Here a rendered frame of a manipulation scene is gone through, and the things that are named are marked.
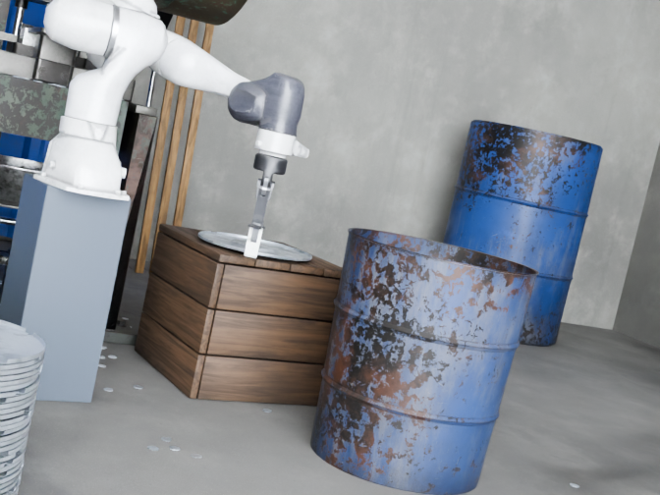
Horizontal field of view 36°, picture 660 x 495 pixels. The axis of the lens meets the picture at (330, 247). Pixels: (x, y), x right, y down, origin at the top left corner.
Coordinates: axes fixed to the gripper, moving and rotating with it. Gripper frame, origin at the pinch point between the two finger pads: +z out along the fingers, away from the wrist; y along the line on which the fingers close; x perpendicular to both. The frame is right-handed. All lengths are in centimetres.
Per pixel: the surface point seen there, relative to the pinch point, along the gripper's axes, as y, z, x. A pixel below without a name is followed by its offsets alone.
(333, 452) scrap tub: 26, 36, 26
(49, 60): -41, -31, -64
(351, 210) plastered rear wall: -228, 3, 35
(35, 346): 73, 15, -28
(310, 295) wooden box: -13.1, 11.2, 16.1
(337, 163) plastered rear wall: -223, -17, 24
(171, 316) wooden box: -18.0, 24.8, -16.4
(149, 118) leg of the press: -40, -22, -35
